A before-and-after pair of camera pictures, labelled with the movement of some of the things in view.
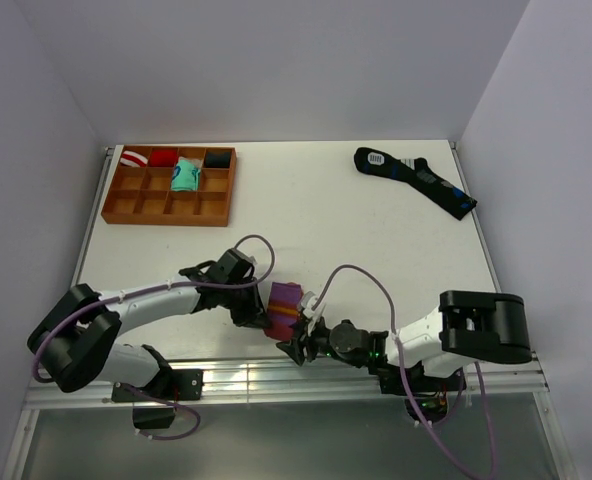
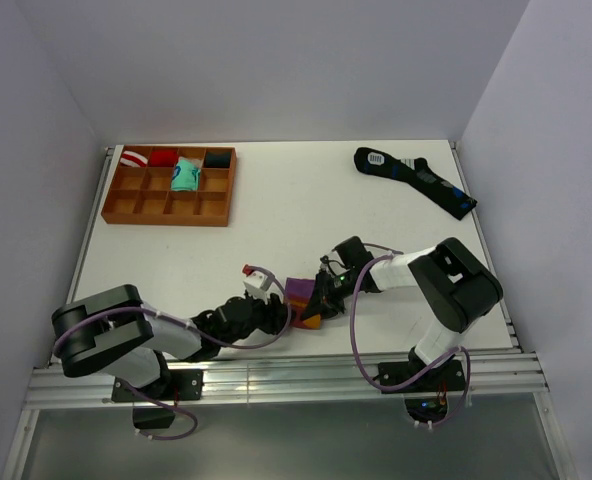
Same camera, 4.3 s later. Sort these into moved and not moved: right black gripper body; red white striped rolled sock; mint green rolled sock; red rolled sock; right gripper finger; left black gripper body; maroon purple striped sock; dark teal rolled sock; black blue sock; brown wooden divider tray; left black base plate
Moved: right gripper finger; maroon purple striped sock; left black gripper body; right black gripper body
Not moved: dark teal rolled sock; red rolled sock; left black base plate; red white striped rolled sock; black blue sock; mint green rolled sock; brown wooden divider tray
